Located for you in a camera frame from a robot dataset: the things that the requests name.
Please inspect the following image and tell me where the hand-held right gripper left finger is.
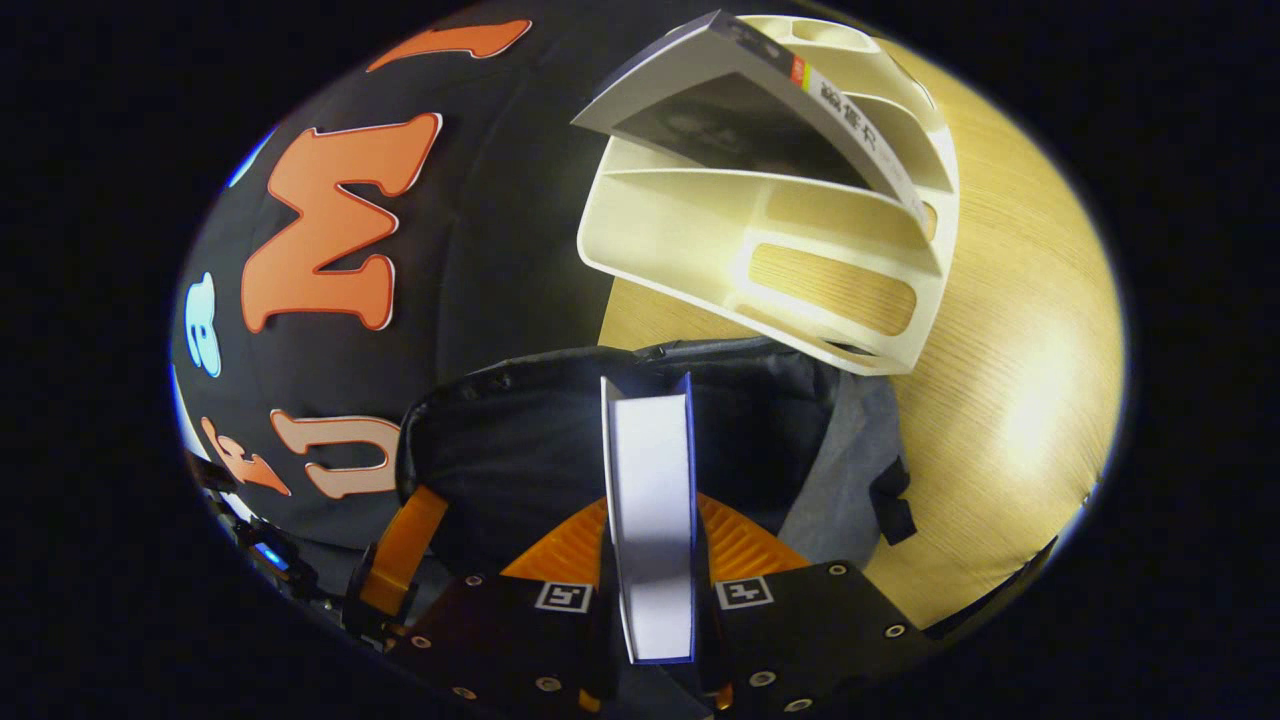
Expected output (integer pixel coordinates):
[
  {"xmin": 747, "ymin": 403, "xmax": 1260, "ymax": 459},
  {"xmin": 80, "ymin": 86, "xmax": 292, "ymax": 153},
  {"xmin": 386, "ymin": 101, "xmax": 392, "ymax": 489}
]
[{"xmin": 385, "ymin": 497, "xmax": 631, "ymax": 717}]

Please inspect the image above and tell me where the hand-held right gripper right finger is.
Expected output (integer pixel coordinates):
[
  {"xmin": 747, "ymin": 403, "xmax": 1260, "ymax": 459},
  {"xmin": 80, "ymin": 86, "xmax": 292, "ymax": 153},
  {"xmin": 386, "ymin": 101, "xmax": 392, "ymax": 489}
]
[{"xmin": 693, "ymin": 494, "xmax": 943, "ymax": 719}]

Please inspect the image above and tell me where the grey schoolbag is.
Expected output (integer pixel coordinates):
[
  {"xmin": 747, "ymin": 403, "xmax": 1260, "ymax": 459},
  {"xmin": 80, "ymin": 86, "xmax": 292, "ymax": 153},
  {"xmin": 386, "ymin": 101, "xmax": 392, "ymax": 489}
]
[{"xmin": 395, "ymin": 337, "xmax": 918, "ymax": 601}]

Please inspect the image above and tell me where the blue book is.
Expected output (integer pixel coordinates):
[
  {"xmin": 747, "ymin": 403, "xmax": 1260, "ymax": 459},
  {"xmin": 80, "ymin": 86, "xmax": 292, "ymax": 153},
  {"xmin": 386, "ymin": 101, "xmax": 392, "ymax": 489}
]
[{"xmin": 600, "ymin": 373, "xmax": 699, "ymax": 667}]

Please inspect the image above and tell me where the white bookshelf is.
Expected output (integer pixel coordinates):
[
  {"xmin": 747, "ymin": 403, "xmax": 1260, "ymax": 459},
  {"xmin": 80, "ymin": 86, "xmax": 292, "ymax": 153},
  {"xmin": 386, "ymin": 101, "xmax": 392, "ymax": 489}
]
[{"xmin": 577, "ymin": 14, "xmax": 962, "ymax": 377}]

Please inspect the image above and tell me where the grey portrait cover book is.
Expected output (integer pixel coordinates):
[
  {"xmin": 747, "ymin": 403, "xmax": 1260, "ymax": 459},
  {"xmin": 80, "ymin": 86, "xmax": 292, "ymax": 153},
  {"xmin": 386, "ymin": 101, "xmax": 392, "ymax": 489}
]
[{"xmin": 571, "ymin": 10, "xmax": 933, "ymax": 233}]

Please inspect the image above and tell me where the black backdrop cloth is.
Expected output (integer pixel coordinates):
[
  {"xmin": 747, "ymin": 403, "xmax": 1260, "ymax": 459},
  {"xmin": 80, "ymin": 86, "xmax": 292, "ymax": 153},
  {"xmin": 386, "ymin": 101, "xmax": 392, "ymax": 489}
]
[{"xmin": 170, "ymin": 0, "xmax": 721, "ymax": 561}]

